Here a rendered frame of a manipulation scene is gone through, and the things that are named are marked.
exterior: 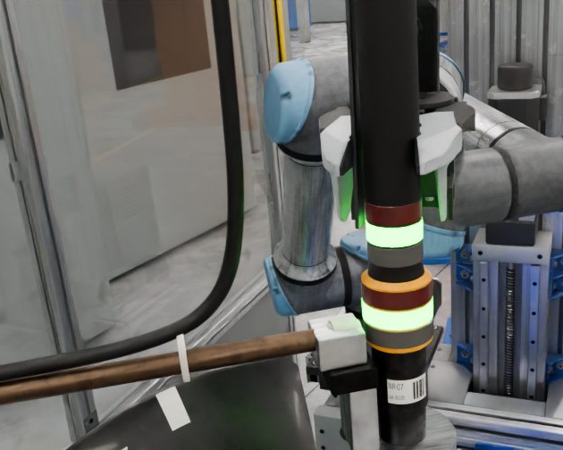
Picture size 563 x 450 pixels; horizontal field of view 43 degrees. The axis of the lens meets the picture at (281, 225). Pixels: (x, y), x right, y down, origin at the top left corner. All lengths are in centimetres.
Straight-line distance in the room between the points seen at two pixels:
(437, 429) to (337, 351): 10
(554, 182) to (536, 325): 71
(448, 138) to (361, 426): 19
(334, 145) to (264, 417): 28
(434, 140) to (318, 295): 92
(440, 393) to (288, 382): 88
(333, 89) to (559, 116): 51
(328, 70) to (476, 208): 40
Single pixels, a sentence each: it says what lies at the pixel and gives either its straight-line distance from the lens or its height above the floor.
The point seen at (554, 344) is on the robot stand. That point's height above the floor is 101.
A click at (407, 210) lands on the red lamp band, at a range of 42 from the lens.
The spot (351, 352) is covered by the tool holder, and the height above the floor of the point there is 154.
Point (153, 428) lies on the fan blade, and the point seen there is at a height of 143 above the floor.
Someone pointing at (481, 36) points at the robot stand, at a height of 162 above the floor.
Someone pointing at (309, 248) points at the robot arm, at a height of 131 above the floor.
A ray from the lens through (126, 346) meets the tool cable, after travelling 43.
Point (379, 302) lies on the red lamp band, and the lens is 43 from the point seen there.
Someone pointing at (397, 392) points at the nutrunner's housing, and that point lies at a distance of 47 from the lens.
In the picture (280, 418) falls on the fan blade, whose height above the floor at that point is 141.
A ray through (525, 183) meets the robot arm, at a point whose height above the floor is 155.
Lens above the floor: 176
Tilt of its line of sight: 19 degrees down
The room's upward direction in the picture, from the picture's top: 5 degrees counter-clockwise
